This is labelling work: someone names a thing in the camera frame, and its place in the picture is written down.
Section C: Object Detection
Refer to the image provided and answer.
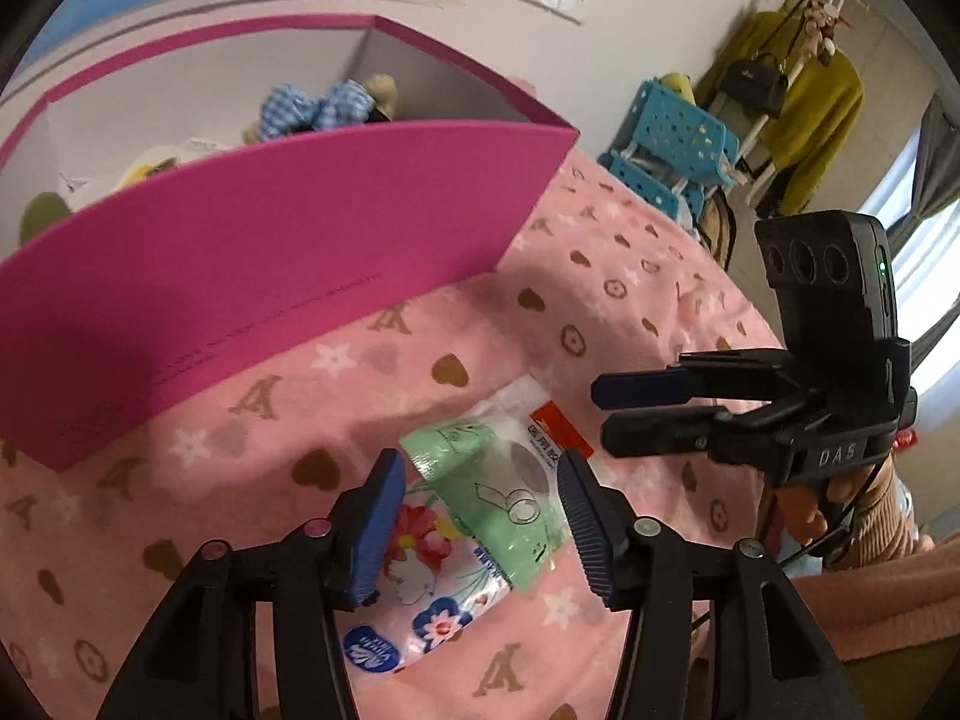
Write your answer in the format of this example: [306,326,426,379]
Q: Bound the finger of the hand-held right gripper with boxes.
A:
[590,348,808,407]
[601,388,797,460]

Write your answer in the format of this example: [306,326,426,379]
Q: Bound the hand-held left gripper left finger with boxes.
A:
[96,448,408,720]

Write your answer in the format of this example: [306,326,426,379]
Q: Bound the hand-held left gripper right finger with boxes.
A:
[556,448,865,720]

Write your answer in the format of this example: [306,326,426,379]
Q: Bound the floral tissue packet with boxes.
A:
[340,463,512,677]

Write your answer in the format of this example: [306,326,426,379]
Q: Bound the clear packet red label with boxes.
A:
[463,378,599,535]

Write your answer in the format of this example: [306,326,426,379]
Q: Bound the green plastic packet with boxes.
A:
[397,415,572,595]

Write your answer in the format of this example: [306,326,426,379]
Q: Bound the pink cardboard box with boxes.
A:
[0,11,583,475]

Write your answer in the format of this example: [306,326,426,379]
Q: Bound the brown plush bear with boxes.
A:
[363,73,403,123]

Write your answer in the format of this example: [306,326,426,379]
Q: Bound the blue gingham cloth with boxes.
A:
[240,78,377,145]

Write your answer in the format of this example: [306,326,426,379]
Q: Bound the person's right forearm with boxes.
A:
[821,456,935,569]

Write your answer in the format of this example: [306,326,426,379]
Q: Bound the olive green soft object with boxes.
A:
[16,190,74,250]

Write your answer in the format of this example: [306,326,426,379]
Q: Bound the person's right hand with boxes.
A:
[772,474,861,545]

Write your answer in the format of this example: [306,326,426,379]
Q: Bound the pink printed blanket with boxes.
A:
[0,79,790,720]

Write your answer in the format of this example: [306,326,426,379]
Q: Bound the brown bag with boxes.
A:
[697,190,741,269]

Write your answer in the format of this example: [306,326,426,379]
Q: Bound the grey window curtain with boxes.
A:
[862,96,960,407]

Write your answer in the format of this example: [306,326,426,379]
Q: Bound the white coat rack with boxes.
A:
[697,0,869,205]

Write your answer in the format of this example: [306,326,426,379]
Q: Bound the mustard yellow sweater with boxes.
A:
[692,10,865,216]

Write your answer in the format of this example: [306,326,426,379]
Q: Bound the blue plastic basket rack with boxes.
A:
[597,76,744,224]

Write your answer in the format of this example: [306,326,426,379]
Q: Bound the black handbag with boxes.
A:
[718,51,791,121]

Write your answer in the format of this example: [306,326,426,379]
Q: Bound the hanging plush toy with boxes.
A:
[797,2,846,66]

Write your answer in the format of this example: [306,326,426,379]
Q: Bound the pink fleece garment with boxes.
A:
[786,538,960,666]

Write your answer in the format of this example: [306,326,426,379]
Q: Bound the olive green pants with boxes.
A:
[842,643,960,720]

